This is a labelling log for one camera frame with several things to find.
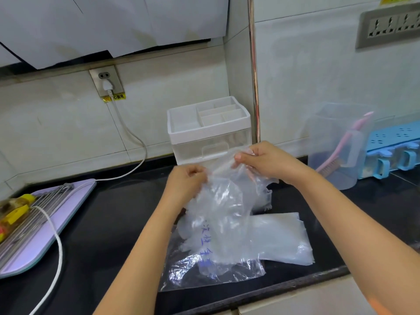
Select clear bag with blue writing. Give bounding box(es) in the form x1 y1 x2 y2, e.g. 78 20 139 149
158 206 267 292

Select blue plastic seasoning rack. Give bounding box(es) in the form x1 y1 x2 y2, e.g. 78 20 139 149
357 119 420 180

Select person's left hand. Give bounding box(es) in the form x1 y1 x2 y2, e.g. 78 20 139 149
163 164 209 210

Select metal wire rack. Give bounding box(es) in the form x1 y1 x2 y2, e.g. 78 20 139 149
0 182 75 271

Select grey wall socket strip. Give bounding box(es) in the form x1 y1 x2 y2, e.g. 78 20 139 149
355 2 420 50

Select steel wall outlet plate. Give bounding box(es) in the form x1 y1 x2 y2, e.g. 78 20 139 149
89 65 125 97

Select white organizer box clear drawer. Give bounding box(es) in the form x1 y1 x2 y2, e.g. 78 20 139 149
167 96 252 168

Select purple cutting board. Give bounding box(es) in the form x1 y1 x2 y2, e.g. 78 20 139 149
0 178 98 279

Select clear plastic measuring jug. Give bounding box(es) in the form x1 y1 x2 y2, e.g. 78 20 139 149
306 102 375 191

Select pink handled brush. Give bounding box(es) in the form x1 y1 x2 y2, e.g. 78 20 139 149
316 111 375 178

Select person's left forearm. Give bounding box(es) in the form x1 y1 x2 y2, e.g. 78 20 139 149
93 201 194 315

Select yellow capped bottle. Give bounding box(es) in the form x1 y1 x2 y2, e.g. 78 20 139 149
0 193 37 244

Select person's right hand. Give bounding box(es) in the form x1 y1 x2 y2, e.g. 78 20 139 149
232 141 301 186

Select stack of clear plastic gloves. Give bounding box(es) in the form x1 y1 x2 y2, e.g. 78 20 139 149
249 212 315 267

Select copper coloured metal pipe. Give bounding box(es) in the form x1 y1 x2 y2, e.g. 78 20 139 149
247 0 261 144

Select person's right forearm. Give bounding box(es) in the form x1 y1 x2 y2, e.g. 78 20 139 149
289 162 420 315

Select white paper cover sheets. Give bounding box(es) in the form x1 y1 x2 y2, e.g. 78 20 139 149
0 0 230 70

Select clear disposable plastic glove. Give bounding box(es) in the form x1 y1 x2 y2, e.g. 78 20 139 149
183 146 273 233

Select white power cable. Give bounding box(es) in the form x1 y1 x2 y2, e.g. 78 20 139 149
28 90 148 315

